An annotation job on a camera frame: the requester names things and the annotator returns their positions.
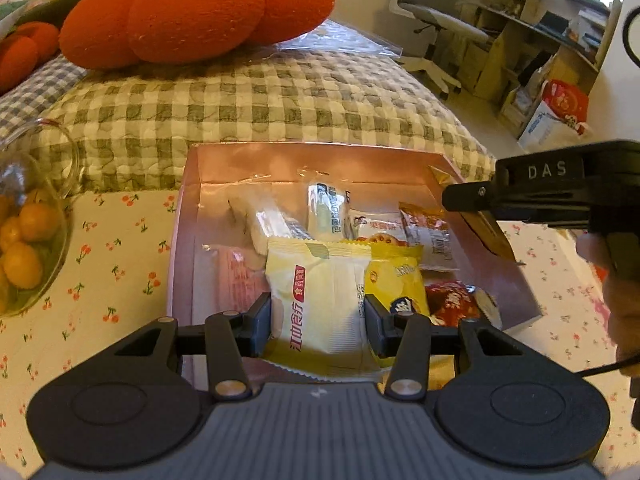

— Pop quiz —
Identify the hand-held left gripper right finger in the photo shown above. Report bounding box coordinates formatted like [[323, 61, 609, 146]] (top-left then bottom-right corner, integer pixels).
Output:
[[364, 294, 523, 402]]

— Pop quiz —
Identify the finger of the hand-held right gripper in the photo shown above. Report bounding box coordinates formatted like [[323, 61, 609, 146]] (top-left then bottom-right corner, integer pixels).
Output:
[[441, 180, 501, 212]]

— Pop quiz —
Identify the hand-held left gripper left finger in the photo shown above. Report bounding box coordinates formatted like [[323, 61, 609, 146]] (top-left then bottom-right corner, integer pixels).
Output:
[[114, 291, 273, 402]]

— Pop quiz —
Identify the orange white snack packet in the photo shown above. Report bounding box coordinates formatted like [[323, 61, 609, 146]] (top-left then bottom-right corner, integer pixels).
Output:
[[399, 201, 458, 273]]

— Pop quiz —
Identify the pale yellow snack packet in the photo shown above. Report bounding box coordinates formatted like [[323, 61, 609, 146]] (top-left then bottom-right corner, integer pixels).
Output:
[[262, 239, 388, 378]]

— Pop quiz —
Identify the pink box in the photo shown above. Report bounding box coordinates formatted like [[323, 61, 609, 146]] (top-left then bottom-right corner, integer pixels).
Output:
[[167, 142, 543, 391]]

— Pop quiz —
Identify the person's right hand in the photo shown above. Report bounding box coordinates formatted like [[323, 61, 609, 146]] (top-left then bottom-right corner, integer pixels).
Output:
[[575, 232, 640, 376]]

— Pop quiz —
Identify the gold snack packet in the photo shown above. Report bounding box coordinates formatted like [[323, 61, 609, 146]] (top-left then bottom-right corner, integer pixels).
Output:
[[429, 165, 521, 266]]

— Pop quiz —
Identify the yellow snack packet blue logo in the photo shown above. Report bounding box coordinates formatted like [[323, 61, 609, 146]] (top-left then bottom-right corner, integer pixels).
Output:
[[364, 257, 433, 318]]

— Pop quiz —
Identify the red white bag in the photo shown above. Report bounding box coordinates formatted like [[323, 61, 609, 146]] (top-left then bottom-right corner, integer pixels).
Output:
[[542, 79, 592, 137]]

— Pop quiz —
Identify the white snack packet red print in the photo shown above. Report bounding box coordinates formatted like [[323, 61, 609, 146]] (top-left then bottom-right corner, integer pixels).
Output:
[[347, 205, 408, 247]]

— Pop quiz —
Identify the clear wrapped white snack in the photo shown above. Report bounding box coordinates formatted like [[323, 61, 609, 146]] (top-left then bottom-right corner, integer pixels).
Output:
[[227, 180, 313, 256]]

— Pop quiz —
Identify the white blue snack packet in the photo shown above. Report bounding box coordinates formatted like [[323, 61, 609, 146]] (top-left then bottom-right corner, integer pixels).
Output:
[[306, 182, 353, 242]]

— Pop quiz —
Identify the brown cardboard box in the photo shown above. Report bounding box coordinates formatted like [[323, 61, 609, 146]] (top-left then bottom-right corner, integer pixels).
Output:
[[457, 35, 506, 103]]

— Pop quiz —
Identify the cherry print bedsheet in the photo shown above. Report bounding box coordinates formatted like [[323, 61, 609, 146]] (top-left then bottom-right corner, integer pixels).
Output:
[[0, 187, 640, 480]]

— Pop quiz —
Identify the wooden desk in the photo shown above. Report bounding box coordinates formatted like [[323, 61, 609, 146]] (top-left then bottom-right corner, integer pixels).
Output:
[[470, 0, 616, 91]]

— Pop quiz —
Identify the white office chair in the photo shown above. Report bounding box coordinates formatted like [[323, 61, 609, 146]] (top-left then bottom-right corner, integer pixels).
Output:
[[389, 0, 491, 101]]

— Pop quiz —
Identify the green checkered quilt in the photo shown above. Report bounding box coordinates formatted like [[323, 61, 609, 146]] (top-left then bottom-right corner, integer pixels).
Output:
[[0, 20, 496, 193]]

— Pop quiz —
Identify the pile of kumquats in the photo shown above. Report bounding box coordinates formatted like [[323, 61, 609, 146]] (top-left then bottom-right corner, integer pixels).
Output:
[[0, 187, 61, 311]]

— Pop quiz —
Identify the glass bowl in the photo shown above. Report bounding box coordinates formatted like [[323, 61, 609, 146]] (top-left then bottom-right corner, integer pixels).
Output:
[[0, 117, 81, 318]]

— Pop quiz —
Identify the red plush cushion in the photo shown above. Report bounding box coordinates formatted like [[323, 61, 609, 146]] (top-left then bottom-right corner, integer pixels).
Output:
[[59, 0, 336, 70]]

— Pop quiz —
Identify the orange plush toy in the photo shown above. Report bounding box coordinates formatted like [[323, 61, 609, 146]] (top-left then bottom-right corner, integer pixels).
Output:
[[0, 22, 61, 93]]

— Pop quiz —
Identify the green patterned cloth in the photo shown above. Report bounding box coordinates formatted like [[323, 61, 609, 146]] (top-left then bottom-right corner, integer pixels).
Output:
[[0, 0, 76, 26]]

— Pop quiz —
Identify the black cable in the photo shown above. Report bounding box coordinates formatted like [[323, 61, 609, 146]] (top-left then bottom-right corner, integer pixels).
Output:
[[572, 357, 640, 376]]

